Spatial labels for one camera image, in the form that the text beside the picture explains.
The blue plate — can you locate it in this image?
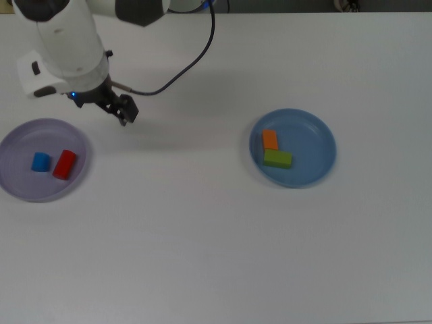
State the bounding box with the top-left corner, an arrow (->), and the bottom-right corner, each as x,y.
248,107 -> 338,190

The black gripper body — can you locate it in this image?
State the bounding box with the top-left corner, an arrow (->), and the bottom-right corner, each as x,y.
68,75 -> 123,113

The red cylinder block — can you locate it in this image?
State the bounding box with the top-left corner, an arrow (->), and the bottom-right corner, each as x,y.
52,149 -> 78,181

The purple plate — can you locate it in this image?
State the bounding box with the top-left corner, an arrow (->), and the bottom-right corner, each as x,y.
0,117 -> 92,204

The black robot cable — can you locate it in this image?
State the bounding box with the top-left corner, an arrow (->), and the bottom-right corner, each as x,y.
111,0 -> 217,97

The green rectangular block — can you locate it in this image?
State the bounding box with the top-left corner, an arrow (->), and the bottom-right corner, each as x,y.
263,148 -> 293,169

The orange rectangular block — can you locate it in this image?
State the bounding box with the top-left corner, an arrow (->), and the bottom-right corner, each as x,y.
261,129 -> 280,152

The blue cylinder block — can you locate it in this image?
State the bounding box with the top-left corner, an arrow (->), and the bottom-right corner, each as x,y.
30,151 -> 52,173

